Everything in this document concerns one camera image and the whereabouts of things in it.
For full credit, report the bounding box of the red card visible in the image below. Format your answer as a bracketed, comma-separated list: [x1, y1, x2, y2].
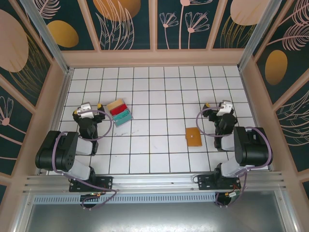
[110, 104, 128, 116]

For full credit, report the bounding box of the aluminium frame post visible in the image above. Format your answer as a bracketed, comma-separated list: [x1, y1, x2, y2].
[237, 0, 288, 71]
[19, 0, 73, 74]

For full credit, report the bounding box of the teal card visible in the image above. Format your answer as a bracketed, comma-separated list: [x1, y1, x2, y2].
[112, 110, 133, 127]

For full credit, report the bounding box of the gold card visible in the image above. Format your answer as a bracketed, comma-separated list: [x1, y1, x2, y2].
[107, 99, 124, 110]

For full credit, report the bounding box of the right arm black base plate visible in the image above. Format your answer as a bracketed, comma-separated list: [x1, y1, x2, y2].
[197, 174, 242, 191]

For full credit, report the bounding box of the grey slotted cable duct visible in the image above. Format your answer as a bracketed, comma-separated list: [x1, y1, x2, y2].
[32, 192, 218, 205]

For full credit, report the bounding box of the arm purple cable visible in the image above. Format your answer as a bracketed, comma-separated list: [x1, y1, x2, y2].
[52, 110, 118, 210]
[196, 107, 273, 208]

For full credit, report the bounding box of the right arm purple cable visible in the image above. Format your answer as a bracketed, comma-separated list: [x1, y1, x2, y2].
[196, 107, 273, 208]

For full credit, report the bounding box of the long aluminium mounting rail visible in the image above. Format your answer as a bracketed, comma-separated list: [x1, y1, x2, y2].
[23, 171, 288, 194]

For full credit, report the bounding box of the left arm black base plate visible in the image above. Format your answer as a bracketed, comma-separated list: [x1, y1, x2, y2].
[69, 175, 114, 193]

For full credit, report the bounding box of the aluminium side rail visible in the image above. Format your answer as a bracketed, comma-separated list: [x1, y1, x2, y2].
[37, 69, 74, 175]
[239, 67, 273, 171]

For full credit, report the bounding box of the grey metal panel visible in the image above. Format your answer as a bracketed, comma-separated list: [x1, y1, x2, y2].
[24, 190, 290, 232]

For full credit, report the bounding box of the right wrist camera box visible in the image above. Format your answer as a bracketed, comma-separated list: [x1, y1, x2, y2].
[216, 100, 233, 117]

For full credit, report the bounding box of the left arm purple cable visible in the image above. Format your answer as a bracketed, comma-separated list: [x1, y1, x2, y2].
[52, 110, 118, 210]

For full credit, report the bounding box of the tan leather card holder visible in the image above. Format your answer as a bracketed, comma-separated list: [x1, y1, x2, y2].
[185, 127, 203, 147]

